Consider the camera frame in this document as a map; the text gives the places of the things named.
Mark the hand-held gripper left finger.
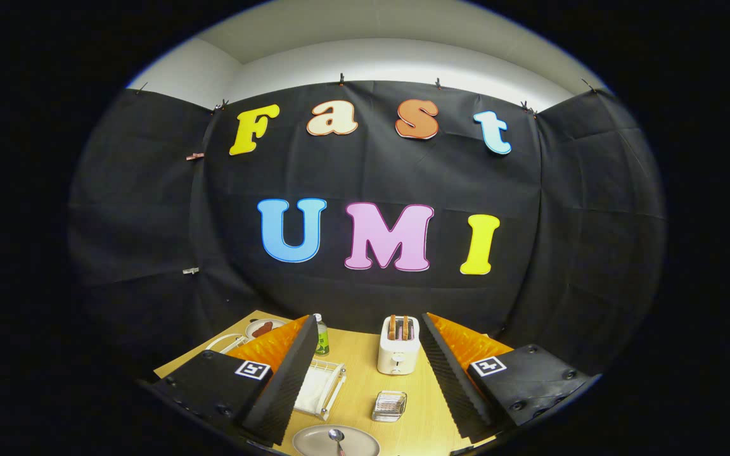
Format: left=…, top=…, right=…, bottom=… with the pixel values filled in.
left=150, top=314, right=320, bottom=447

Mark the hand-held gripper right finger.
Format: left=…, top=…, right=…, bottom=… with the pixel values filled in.
left=419, top=312, right=601, bottom=444

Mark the white wire dish rack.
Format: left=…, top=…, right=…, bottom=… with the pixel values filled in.
left=205, top=332, right=347, bottom=422

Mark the metal wire basket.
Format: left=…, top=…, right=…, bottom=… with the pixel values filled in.
left=371, top=390, right=408, bottom=423

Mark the grey round plate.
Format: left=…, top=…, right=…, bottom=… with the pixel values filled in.
left=292, top=424, right=381, bottom=456

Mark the small beige plate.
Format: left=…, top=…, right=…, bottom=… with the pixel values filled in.
left=245, top=318, right=290, bottom=341

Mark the green label drink bottle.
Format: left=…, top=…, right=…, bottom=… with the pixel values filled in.
left=312, top=313, right=330, bottom=357

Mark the white toaster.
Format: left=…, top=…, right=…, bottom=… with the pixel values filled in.
left=377, top=315, right=421, bottom=376

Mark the black backdrop cloth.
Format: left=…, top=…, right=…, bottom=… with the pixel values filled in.
left=67, top=79, right=667, bottom=381

